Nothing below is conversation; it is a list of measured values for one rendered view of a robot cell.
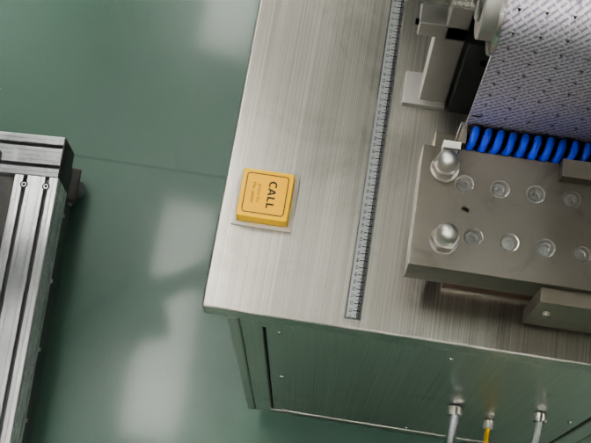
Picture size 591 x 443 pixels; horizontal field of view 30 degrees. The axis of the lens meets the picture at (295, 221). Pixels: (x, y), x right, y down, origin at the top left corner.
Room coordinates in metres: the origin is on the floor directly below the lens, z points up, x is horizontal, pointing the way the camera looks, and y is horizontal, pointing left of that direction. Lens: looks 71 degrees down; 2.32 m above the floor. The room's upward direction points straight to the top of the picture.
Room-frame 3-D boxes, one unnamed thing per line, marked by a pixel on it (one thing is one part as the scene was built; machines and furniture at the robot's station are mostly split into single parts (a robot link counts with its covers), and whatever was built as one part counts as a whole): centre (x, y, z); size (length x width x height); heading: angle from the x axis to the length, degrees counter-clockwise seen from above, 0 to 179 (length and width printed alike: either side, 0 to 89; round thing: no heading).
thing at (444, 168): (0.51, -0.19, 1.05); 0.04 x 0.04 x 0.04
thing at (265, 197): (0.52, 0.04, 0.91); 0.07 x 0.07 x 0.02; 82
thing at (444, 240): (0.42, -0.18, 1.05); 0.04 x 0.04 x 0.04
